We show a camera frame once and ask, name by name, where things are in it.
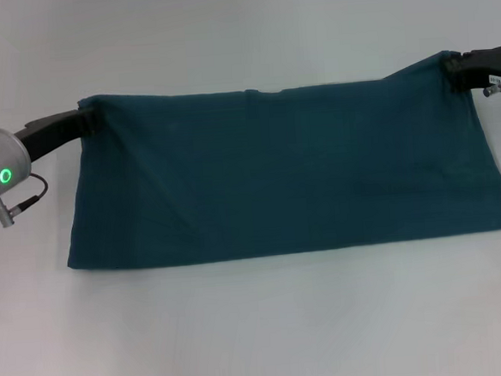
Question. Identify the teal blue t-shirt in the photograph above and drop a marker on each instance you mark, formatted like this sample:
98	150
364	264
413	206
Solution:
275	173

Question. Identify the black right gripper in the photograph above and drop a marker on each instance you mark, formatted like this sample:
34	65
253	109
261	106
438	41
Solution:
491	68

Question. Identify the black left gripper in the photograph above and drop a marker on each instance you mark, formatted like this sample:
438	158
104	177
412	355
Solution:
51	133

